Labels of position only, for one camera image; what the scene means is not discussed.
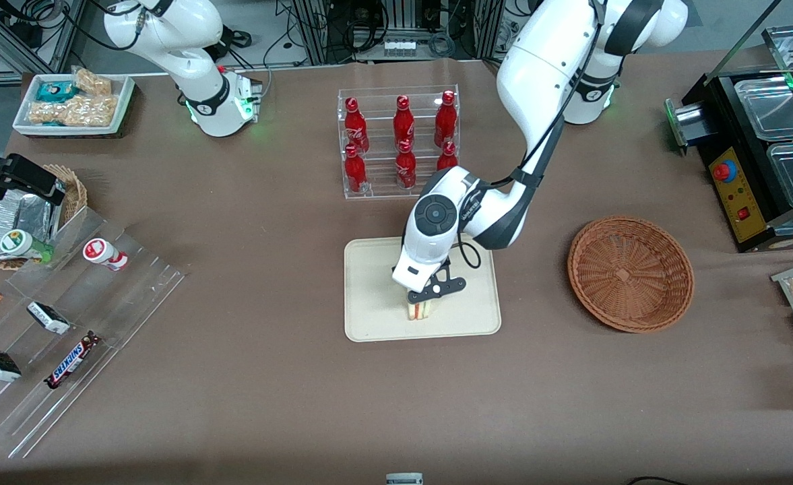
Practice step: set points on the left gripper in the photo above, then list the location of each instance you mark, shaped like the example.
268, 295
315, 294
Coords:
393, 268

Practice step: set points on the triangle sandwich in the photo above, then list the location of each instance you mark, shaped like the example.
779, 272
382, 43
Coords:
421, 311

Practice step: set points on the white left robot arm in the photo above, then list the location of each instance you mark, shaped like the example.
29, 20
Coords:
544, 60

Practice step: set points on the beige rectangular tray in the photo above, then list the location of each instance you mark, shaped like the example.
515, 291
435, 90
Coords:
376, 289

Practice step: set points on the small wicker basket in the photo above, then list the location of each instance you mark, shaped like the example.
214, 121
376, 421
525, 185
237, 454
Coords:
76, 195

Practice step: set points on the large round wicker basket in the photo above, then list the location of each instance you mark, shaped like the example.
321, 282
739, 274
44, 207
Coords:
628, 273

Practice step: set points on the silver foil package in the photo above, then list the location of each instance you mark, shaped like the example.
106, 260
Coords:
25, 215

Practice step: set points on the green lid yogurt bottle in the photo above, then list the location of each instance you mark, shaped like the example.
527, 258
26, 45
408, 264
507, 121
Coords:
22, 244

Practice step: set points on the large rice cracker pack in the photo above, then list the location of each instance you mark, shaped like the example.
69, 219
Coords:
73, 111

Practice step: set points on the teal snack packet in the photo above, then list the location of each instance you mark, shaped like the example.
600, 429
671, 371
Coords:
54, 91

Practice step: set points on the red label yogurt bottle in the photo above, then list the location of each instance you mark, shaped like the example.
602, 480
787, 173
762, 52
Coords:
103, 252

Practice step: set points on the small rice cracker pack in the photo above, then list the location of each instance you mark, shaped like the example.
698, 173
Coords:
93, 82

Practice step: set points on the white rectangular snack bin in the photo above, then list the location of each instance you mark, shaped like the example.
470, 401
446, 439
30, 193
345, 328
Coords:
123, 101

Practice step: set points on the red cola bottle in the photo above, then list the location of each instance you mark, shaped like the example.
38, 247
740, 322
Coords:
403, 121
405, 168
446, 158
356, 128
355, 172
445, 121

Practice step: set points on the black white snack bar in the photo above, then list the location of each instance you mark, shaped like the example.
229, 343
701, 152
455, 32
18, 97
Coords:
48, 318
0, 364

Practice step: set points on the clear acrylic stepped display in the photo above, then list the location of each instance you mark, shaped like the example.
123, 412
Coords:
120, 296

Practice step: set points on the clear acrylic bottle rack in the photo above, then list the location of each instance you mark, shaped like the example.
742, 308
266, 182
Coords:
379, 135

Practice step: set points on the small grey white device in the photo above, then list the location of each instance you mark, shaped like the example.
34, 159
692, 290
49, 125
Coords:
404, 479

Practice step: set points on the Snickers chocolate bar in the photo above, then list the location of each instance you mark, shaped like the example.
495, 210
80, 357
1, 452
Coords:
71, 360

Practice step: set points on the white power strip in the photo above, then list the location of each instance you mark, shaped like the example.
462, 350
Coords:
399, 47

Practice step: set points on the black food warmer appliance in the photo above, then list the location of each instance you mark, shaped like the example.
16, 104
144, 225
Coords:
740, 195

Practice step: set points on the aluminium equipment frame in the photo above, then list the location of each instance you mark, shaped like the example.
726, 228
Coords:
315, 34

